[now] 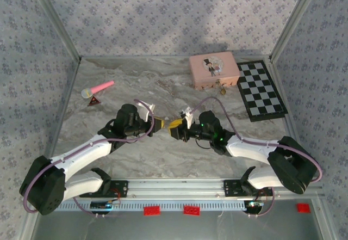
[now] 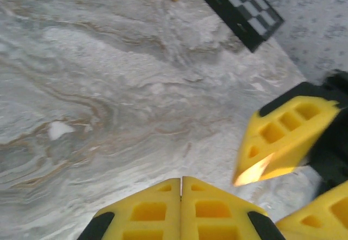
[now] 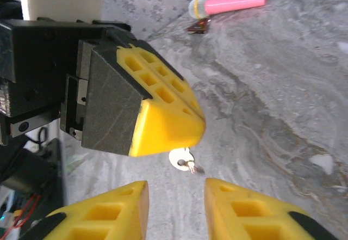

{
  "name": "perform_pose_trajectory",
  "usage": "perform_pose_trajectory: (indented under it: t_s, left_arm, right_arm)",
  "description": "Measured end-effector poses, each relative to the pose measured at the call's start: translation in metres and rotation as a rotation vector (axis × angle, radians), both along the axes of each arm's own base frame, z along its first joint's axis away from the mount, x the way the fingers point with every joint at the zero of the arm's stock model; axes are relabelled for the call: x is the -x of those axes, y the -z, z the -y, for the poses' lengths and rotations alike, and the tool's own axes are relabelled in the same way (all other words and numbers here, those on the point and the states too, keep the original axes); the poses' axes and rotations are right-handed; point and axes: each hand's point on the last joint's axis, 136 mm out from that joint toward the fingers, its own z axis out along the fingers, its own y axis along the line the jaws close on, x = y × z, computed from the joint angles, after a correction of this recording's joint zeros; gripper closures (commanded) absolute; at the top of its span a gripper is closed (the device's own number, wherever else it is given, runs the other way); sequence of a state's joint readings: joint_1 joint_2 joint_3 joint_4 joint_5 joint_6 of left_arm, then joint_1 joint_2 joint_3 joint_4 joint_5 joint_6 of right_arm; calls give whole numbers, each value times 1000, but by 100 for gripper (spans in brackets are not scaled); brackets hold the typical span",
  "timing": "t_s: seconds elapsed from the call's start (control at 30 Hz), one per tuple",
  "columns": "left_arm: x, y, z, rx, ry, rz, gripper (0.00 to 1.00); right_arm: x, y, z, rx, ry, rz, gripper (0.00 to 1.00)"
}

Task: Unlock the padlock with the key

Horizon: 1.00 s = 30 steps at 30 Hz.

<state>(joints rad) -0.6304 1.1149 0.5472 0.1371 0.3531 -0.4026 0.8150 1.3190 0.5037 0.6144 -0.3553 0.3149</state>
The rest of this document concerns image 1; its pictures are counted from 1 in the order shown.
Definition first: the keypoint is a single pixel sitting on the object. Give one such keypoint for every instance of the aluminium frame post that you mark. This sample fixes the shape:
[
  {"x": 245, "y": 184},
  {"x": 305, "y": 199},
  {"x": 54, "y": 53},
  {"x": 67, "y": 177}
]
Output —
[
  {"x": 295, "y": 19},
  {"x": 55, "y": 19}
]

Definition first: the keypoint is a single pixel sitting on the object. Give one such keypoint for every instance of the small red triangle sign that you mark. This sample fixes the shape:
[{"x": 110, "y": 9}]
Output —
[{"x": 93, "y": 102}]

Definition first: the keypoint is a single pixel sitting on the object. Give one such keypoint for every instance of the small circuit board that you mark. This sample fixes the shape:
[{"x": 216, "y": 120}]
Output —
[
  {"x": 104, "y": 205},
  {"x": 254, "y": 204}
]

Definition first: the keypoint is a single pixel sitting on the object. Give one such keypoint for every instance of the red toy brick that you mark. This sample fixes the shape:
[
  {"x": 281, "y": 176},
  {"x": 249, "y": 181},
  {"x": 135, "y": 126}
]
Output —
[
  {"x": 303, "y": 208},
  {"x": 151, "y": 210},
  {"x": 191, "y": 210}
]

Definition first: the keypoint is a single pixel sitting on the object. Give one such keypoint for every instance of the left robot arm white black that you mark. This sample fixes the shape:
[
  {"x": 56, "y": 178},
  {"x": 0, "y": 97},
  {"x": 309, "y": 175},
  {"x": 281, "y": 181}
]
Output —
[{"x": 81, "y": 153}]

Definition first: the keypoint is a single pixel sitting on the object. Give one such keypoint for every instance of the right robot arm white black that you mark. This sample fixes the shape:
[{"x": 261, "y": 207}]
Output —
[{"x": 253, "y": 148}]

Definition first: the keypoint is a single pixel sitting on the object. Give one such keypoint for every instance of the pink toy microphone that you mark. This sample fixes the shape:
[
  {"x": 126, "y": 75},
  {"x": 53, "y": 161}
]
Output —
[{"x": 100, "y": 87}]

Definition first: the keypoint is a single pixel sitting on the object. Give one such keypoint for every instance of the black white chessboard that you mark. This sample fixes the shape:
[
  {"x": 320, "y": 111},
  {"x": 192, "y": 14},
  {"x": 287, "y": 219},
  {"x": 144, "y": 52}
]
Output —
[{"x": 262, "y": 93}]

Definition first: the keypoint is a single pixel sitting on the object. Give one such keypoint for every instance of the pink tin box with cartoon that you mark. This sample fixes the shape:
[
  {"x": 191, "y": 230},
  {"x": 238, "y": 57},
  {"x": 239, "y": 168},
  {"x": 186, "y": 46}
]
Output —
[{"x": 212, "y": 71}]

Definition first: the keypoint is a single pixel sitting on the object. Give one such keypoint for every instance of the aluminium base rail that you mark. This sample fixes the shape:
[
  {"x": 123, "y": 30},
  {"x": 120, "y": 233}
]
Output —
[{"x": 176, "y": 187}]

